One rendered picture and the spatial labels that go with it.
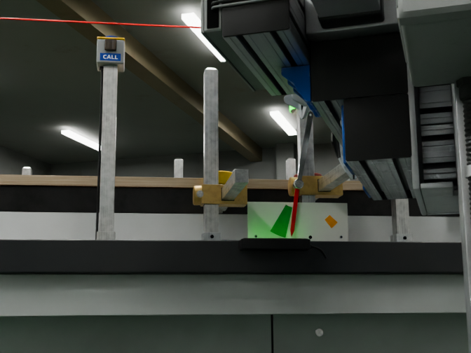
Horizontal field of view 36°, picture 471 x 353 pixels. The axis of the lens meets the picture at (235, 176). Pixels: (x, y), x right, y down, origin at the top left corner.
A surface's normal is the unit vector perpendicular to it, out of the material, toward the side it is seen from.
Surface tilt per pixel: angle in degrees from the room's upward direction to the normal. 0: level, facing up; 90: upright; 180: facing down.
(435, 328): 90
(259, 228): 90
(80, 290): 90
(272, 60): 180
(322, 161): 90
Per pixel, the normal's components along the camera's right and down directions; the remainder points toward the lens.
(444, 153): -0.29, -0.18
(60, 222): 0.14, -0.19
